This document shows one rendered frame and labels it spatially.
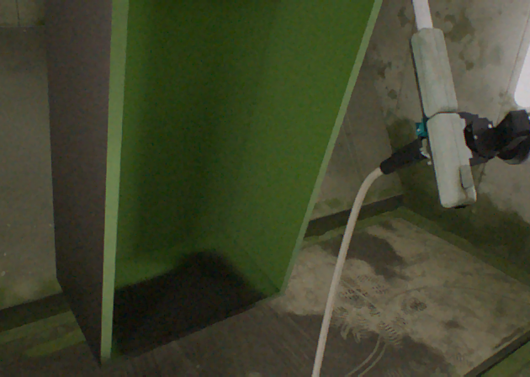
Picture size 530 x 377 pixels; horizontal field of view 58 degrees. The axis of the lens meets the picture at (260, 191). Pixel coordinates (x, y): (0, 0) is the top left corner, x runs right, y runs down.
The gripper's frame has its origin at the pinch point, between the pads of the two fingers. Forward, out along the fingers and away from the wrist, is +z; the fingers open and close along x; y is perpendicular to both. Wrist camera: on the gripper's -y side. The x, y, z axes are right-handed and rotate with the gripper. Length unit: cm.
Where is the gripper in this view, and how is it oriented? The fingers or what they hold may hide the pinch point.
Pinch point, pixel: (429, 140)
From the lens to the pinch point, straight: 87.6
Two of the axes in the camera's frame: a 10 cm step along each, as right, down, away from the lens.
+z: -9.5, 0.6, -3.2
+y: -3.0, 2.1, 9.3
